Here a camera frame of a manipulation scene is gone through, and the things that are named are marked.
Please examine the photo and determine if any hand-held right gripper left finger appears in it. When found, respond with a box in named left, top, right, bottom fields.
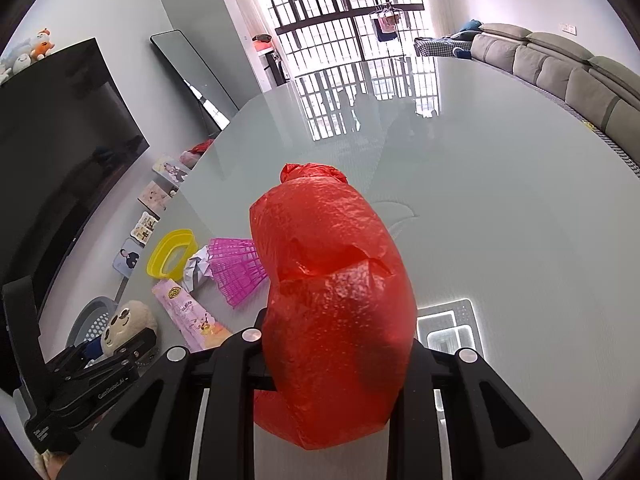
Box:
left=60, top=307, right=278, bottom=480

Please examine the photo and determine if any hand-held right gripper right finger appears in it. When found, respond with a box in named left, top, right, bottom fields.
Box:
left=387, top=335, right=583, bottom=480

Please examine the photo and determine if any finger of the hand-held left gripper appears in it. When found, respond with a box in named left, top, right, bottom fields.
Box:
left=105, top=327, right=157, bottom=368
left=47, top=337, right=108, bottom=376

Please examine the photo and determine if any beige plush toy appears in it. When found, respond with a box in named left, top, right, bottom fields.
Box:
left=100, top=300, right=158, bottom=356

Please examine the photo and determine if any red plastic bag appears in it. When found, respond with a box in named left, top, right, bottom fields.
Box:
left=250, top=162, right=418, bottom=451

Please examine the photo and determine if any person's left hand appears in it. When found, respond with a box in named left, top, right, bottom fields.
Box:
left=40, top=449, right=71, bottom=480

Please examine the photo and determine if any grey laundry basket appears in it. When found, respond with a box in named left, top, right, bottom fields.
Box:
left=67, top=296, right=118, bottom=356

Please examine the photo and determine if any pink snack packet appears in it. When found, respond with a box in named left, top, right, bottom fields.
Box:
left=152, top=278, right=233, bottom=353

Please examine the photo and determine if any blue portrait picture card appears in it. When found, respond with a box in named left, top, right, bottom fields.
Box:
left=112, top=237, right=143, bottom=276

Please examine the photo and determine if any pink plastic mesh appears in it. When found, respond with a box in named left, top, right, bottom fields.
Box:
left=207, top=238, right=268, bottom=308

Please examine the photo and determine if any crumpled white paper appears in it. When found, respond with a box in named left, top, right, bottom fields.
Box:
left=182, top=246, right=213, bottom=293

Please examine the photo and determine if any yellow cartoon picture card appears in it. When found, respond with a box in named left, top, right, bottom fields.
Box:
left=131, top=211, right=161, bottom=246

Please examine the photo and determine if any pink cartoon picture card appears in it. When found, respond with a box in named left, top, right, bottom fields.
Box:
left=137, top=180, right=173, bottom=213

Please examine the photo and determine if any purple cartoon picture card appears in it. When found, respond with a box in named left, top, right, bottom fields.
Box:
left=152, top=154, right=190, bottom=184

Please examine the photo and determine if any black television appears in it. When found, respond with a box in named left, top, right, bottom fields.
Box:
left=0, top=37, right=151, bottom=311

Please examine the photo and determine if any standing mirror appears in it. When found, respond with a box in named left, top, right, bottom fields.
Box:
left=150, top=30, right=241, bottom=131

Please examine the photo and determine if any orange plush toy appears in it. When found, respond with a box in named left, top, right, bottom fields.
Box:
left=31, top=27, right=55, bottom=58

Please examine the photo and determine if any checkered blanket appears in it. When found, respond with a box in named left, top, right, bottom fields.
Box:
left=414, top=37, right=473, bottom=58

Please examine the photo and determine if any grey sofa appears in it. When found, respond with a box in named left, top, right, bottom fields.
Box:
left=470, top=22, right=640, bottom=178

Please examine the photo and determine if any window grille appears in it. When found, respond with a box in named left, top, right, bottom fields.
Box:
left=247, top=0, right=426, bottom=76

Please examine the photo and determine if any small clothes hanger rack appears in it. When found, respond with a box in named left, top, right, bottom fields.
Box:
left=370, top=5, right=403, bottom=43

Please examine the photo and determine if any yellow plastic ring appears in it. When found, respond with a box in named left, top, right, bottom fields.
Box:
left=146, top=229, right=198, bottom=278

